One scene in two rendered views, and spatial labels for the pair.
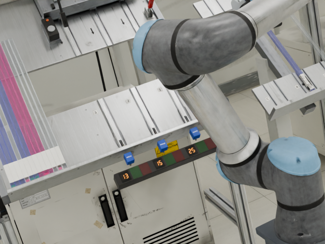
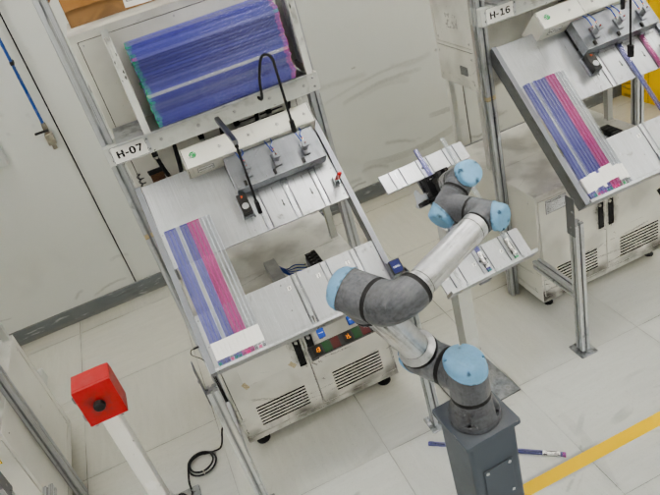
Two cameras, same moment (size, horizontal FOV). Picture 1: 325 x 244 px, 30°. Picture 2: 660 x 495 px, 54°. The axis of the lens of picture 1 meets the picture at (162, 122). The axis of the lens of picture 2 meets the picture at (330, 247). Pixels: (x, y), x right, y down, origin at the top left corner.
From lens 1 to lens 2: 63 cm
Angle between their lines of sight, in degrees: 11
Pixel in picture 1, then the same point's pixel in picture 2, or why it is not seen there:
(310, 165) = (479, 377)
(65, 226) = (262, 369)
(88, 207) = (283, 352)
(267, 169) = (442, 374)
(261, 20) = (438, 278)
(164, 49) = (354, 306)
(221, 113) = (403, 336)
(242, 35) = (420, 300)
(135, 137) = (326, 311)
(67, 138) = (265, 315)
